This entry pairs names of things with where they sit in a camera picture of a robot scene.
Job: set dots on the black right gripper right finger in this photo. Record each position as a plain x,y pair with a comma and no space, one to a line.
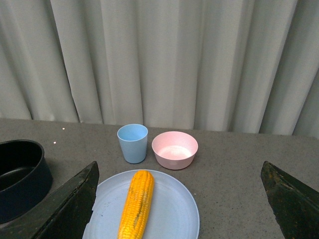
294,204

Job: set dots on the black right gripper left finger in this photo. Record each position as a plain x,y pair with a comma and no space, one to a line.
64,214

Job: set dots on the yellow corn cob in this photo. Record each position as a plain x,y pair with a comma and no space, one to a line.
137,206

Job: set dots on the dark blue saucepan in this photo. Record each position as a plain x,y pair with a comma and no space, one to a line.
25,177

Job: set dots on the light blue cup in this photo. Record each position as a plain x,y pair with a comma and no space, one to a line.
133,140

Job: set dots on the light blue plate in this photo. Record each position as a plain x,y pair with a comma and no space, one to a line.
173,215

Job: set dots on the pink bowl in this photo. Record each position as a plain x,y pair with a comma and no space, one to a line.
174,150

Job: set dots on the white curtain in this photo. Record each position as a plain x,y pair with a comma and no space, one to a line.
227,65

